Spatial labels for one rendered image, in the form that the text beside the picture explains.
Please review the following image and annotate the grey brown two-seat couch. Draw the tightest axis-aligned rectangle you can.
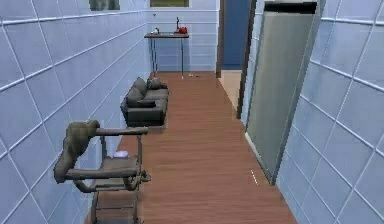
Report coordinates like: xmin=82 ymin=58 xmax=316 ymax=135
xmin=120 ymin=76 xmax=169 ymax=128

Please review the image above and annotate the dark grey couch pillow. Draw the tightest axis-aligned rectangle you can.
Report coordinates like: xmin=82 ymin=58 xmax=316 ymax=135
xmin=146 ymin=77 xmax=168 ymax=91

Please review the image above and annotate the dark brown tall table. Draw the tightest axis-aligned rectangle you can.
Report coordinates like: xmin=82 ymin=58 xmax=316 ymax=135
xmin=143 ymin=32 xmax=190 ymax=80

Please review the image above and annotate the grey open room door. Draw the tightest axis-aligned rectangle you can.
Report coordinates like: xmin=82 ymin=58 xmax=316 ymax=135
xmin=245 ymin=0 xmax=319 ymax=186

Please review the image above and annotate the grey brown armchair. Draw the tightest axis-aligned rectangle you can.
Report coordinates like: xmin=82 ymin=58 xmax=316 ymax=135
xmin=53 ymin=120 xmax=152 ymax=224

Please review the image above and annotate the green view window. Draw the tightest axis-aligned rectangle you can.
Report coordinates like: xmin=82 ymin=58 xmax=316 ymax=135
xmin=149 ymin=0 xmax=190 ymax=8

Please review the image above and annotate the dark window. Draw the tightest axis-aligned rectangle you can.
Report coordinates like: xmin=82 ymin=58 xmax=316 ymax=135
xmin=88 ymin=0 xmax=121 ymax=12

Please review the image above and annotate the dark brown door frame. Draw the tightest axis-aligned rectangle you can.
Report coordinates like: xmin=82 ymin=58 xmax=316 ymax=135
xmin=215 ymin=0 xmax=258 ymax=120

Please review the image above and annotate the red appliance with black handle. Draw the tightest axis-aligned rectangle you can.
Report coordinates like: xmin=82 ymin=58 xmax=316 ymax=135
xmin=173 ymin=16 xmax=188 ymax=35

